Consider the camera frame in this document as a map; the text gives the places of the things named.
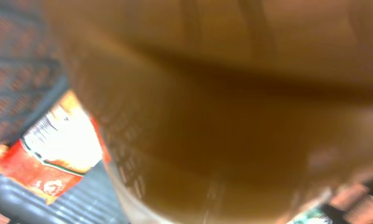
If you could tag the white tube with gold cap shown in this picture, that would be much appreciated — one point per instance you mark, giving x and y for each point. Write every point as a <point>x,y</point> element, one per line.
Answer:
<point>223,111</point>

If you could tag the red and clear snack package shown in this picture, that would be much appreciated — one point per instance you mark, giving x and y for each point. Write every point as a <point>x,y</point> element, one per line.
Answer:
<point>56,152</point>

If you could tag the grey plastic mesh basket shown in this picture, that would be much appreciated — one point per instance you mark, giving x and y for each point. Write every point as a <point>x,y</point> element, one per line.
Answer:
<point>31,80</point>

